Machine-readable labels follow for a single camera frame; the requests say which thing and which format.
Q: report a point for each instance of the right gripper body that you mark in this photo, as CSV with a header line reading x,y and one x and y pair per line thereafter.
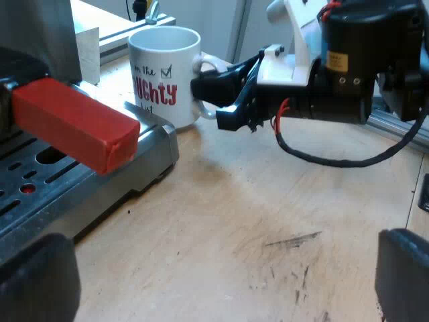
x,y
328,104

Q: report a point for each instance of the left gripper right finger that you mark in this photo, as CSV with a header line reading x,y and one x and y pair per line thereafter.
x,y
403,275

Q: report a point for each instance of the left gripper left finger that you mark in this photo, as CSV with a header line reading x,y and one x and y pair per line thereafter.
x,y
37,281

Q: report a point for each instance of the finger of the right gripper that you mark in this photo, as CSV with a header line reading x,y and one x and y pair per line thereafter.
x,y
221,85
231,117

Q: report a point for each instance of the white mug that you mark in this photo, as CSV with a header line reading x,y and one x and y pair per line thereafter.
x,y
161,67

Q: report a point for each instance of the steel espresso machine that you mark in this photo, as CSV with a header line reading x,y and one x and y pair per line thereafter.
x,y
83,198

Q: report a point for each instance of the metal block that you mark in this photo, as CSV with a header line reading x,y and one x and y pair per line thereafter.
x,y
88,55

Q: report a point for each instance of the aluminium rail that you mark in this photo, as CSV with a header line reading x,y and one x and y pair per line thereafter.
x,y
134,28
395,125

